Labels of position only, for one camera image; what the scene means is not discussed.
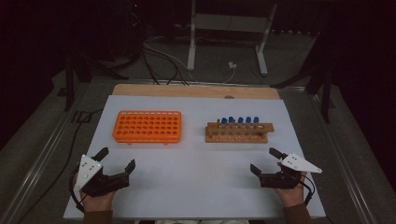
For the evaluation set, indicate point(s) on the person's right hand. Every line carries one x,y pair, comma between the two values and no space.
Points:
292,197

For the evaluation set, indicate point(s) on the white plug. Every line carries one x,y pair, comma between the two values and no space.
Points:
232,65

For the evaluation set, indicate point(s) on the person's left hand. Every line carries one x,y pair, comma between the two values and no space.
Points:
96,203

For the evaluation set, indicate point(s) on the metal floor rail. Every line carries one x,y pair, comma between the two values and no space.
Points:
342,161
40,158

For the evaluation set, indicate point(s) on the wooden test tube rack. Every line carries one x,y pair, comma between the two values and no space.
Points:
236,137

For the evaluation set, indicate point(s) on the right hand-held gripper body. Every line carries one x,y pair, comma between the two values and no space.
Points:
280,181

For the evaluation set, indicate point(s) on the white table mat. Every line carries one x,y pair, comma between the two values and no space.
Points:
193,174

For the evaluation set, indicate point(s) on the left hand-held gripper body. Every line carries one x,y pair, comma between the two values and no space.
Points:
104,184

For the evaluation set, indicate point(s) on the black tripod stand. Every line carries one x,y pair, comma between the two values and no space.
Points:
326,99
69,87

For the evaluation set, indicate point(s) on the grey metal stand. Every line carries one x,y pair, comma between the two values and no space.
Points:
230,22

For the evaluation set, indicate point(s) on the orange plastic test tube rack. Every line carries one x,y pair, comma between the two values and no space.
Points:
146,127

